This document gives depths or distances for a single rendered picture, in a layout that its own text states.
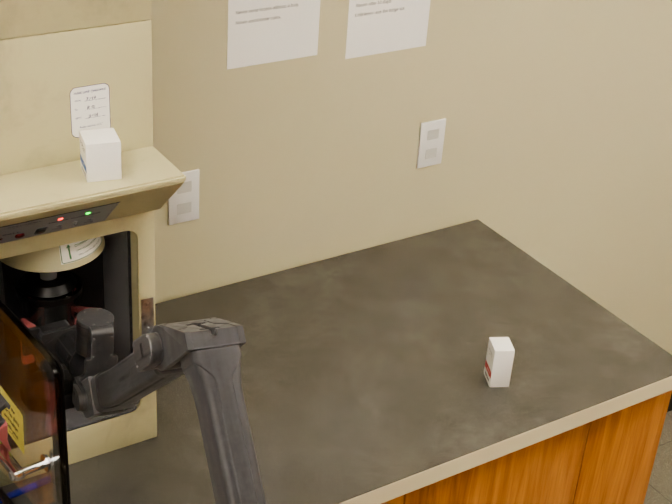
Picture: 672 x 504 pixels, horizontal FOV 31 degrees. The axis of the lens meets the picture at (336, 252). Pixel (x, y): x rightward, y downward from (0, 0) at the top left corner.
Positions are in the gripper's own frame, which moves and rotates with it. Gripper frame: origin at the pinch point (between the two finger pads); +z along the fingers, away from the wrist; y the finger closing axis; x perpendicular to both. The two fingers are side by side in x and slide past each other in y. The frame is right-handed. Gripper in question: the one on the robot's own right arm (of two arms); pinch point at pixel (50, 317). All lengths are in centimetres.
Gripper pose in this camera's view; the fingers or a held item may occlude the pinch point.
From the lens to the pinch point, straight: 206.4
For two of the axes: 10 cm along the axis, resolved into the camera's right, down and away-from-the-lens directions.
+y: -8.3, 2.1, -5.1
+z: -5.5, -4.5, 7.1
